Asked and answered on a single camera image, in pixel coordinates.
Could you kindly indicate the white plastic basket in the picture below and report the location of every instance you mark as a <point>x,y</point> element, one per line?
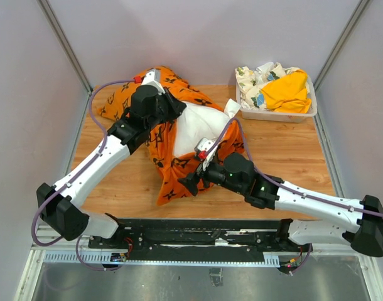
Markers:
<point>279,116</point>

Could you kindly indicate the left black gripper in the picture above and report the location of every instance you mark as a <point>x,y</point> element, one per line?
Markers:
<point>176,105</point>

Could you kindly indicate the white printed cloth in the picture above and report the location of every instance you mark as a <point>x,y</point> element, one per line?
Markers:
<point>251,82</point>

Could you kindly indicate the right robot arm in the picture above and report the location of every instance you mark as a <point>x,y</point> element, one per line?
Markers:
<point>357,223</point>

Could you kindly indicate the yellow cloth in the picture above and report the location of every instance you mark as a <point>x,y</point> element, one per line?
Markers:
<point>288,94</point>

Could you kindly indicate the white pillow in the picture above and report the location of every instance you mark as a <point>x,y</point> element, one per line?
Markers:
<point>197,122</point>

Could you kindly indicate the right aluminium frame post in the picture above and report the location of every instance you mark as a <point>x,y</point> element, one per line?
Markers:
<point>342,40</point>

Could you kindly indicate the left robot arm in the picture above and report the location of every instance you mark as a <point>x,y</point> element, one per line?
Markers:
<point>59,205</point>

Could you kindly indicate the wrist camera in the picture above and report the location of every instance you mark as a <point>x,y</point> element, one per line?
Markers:
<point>205,152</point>
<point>150,82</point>

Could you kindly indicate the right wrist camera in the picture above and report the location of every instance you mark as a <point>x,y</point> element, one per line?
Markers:
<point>205,152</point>

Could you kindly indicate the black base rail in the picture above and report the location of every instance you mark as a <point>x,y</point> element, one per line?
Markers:
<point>200,240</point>

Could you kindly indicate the orange patterned pillowcase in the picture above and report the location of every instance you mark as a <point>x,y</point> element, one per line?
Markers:
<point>162,139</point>

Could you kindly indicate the aluminium frame post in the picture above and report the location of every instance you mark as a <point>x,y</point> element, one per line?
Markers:
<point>56,27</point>
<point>342,40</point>

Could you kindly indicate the white slotted cable duct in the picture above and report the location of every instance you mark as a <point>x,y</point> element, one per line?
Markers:
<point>106,257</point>

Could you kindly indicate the left aluminium frame post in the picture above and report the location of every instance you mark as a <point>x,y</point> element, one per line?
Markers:
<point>56,27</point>

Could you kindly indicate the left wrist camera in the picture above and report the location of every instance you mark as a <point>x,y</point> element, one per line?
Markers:
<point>150,82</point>

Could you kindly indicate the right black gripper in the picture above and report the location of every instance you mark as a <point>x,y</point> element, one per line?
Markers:
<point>191,179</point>

